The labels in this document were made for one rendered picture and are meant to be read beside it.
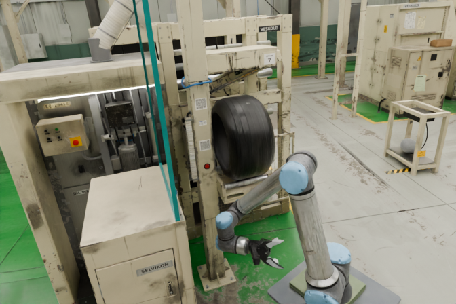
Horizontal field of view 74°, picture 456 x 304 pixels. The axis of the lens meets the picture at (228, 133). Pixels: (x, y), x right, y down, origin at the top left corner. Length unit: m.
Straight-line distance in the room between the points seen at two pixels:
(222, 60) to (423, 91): 4.98
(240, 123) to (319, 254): 0.90
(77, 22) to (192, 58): 9.95
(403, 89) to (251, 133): 4.75
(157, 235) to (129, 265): 0.17
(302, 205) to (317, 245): 0.21
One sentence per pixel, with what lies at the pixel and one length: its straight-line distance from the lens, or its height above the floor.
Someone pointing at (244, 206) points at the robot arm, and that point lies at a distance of 1.66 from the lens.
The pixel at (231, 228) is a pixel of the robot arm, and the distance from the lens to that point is 1.65.
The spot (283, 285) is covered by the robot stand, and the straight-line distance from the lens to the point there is 1.93.
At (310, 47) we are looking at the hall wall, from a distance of 12.20.
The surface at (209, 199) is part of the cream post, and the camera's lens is 2.26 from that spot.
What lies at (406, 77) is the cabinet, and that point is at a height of 0.78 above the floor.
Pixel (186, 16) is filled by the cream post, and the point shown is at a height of 2.03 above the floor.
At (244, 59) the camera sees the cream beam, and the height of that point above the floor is 1.72.
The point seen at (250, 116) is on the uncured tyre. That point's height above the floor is 1.41.
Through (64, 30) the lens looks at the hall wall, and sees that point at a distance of 11.79.
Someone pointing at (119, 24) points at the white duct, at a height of 2.02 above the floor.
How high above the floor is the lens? 2.04
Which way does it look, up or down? 22 degrees down
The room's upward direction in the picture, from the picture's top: 4 degrees counter-clockwise
